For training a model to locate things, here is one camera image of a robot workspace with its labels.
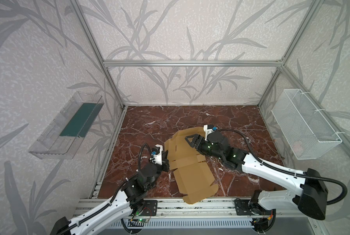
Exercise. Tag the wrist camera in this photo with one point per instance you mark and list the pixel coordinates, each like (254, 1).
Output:
(209, 128)
(156, 155)

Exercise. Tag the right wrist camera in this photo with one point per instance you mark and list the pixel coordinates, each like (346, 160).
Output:
(209, 128)

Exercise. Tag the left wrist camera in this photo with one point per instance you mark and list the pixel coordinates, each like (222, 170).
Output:
(156, 155)

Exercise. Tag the white wire mesh basket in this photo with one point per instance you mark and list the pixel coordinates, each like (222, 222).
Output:
(305, 128)

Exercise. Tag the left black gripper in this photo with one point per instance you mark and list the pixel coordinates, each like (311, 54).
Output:
(164, 158)

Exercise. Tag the black connector box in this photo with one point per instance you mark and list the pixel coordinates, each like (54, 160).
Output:
(260, 226)

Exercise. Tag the brown cardboard box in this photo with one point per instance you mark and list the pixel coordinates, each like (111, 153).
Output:
(192, 173)

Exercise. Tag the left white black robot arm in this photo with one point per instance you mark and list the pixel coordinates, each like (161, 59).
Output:
(127, 199)

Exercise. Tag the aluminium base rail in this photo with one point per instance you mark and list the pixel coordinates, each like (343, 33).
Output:
(220, 207)

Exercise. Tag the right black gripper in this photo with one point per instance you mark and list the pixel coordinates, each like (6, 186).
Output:
(202, 144)

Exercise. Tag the clear plastic wall bin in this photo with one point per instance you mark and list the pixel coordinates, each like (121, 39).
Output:
(65, 134)

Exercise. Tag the green circuit board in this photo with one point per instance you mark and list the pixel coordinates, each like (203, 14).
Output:
(138, 222)

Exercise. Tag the aluminium frame enclosure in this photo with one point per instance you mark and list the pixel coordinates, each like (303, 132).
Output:
(308, 41)

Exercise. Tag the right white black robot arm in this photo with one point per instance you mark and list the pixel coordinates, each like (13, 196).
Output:
(304, 191)

